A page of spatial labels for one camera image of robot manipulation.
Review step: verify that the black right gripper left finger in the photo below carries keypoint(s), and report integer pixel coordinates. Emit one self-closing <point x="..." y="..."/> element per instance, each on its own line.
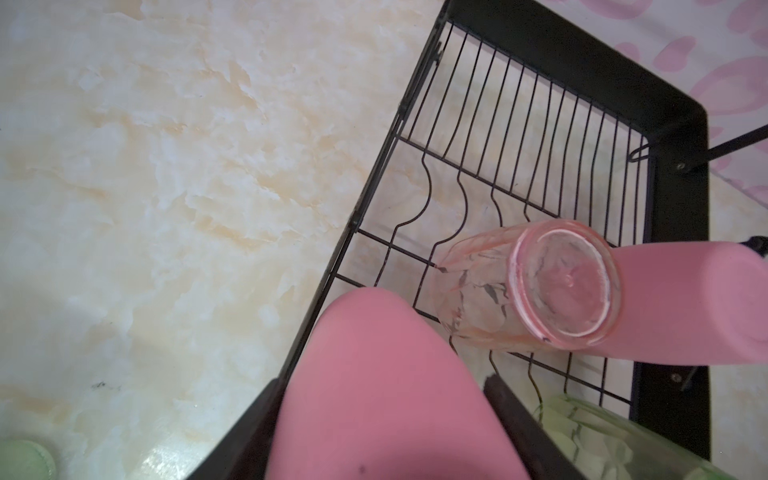
<point x="243" y="452"/>

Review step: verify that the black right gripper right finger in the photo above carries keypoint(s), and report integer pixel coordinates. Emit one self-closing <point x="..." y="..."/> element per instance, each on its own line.
<point x="539" y="454"/>

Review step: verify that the green cup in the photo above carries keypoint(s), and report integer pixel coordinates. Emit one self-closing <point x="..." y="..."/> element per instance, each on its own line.
<point x="604" y="445"/>

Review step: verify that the pink cup front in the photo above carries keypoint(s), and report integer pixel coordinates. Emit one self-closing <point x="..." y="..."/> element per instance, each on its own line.
<point x="379" y="394"/>

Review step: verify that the pink cup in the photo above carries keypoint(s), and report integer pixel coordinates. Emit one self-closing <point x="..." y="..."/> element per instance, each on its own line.
<point x="379" y="394"/>
<point x="690" y="303"/>

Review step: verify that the orange translucent cup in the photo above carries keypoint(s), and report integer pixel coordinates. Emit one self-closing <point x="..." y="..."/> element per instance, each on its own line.
<point x="546" y="285"/>

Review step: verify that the yellow-green cup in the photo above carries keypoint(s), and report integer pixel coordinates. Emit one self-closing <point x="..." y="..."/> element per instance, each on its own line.
<point x="26" y="460"/>

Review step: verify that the black wire dish rack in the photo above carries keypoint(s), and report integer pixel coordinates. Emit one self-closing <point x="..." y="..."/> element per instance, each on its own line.
<point x="624" y="115"/>

